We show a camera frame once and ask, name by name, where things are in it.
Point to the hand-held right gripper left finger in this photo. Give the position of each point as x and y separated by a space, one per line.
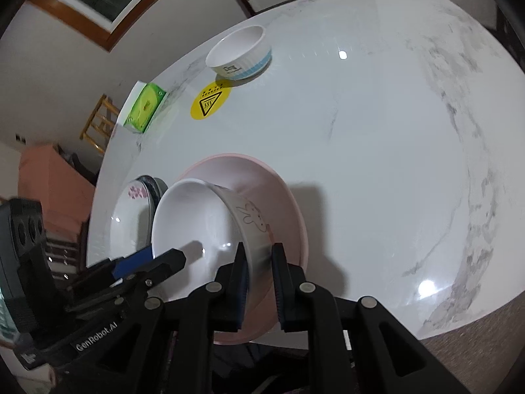
240 291

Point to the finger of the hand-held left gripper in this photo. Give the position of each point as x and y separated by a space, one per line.
168 264
131 262

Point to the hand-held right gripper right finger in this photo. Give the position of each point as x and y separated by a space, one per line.
279 291

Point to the white plate pink flower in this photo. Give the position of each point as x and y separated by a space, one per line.
127 221

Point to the white bowl pink stripes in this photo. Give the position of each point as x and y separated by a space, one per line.
192 221

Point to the large pink bowl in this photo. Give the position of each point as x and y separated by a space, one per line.
262 184

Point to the white bowl blue stripes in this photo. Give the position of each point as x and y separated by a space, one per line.
246 55

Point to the dark wooden slatted chair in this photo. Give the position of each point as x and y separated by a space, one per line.
61 250

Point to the pink cloth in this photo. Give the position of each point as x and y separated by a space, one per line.
53 180

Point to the bamboo chair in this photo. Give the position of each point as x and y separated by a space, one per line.
98 111

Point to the green tissue pack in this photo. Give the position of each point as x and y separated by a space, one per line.
145 106

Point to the yellow round warning sticker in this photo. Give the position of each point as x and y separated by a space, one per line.
209 104

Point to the black wall switch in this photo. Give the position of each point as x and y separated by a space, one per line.
21 138

